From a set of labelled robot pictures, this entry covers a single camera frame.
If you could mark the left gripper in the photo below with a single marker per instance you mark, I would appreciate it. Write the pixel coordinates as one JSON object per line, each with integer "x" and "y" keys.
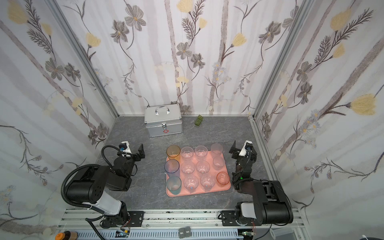
{"x": 135, "y": 155}

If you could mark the frosted dimpled cup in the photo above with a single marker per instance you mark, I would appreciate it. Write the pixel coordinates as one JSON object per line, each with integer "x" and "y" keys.
{"x": 216, "y": 150}
{"x": 208, "y": 181}

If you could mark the amber plastic cup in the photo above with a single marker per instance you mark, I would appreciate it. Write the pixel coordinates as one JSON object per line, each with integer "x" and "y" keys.
{"x": 174, "y": 152}

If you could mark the pink plastic cup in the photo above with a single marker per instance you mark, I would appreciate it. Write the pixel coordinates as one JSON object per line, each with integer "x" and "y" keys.
{"x": 222, "y": 179}

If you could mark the blue plastic cup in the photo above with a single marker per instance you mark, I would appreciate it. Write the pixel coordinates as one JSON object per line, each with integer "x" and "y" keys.
{"x": 172, "y": 168}

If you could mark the pink plastic tray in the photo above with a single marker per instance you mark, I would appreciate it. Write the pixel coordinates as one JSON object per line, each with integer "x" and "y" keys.
{"x": 199, "y": 178}

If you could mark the teal plastic cup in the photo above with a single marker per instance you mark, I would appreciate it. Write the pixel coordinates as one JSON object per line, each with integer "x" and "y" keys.
{"x": 174, "y": 185}

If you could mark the clear faceted cup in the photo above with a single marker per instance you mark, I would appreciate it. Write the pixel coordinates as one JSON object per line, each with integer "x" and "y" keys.
{"x": 187, "y": 154}
{"x": 188, "y": 167}
{"x": 191, "y": 183}

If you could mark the clear faceted cup front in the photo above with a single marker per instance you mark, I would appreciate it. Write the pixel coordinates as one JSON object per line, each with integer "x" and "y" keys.
{"x": 191, "y": 183}

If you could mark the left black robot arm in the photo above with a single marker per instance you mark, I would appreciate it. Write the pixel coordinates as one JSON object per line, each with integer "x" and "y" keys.
{"x": 85, "y": 187}

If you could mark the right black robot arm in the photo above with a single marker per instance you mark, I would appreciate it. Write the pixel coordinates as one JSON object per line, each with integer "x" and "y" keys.
{"x": 270, "y": 204}

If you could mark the silver first aid case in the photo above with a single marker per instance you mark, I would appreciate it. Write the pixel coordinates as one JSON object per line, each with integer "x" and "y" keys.
{"x": 163, "y": 120}

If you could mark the small green object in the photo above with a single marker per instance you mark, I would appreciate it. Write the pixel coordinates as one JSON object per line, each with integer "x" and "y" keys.
{"x": 198, "y": 120}

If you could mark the clear plastic container corner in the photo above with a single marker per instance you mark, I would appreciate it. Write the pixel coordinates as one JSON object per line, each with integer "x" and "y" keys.
{"x": 285, "y": 234}

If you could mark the orange black cylinder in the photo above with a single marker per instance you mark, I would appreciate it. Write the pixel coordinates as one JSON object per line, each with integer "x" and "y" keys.
{"x": 67, "y": 235}

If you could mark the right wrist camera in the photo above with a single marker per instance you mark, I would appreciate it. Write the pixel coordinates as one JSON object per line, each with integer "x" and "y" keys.
{"x": 247, "y": 149}

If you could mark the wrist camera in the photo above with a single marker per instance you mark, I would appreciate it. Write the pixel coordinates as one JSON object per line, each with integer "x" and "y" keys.
{"x": 247, "y": 149}
{"x": 125, "y": 147}

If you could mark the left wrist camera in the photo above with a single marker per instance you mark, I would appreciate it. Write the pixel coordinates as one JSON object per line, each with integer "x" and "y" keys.
{"x": 125, "y": 147}

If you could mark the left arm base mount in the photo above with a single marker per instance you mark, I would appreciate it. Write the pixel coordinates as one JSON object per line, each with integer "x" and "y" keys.
{"x": 127, "y": 219}

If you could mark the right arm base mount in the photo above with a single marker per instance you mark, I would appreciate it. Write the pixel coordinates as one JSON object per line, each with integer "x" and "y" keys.
{"x": 229, "y": 218}

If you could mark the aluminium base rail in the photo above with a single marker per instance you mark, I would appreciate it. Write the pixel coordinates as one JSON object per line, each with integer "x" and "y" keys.
{"x": 194, "y": 225}

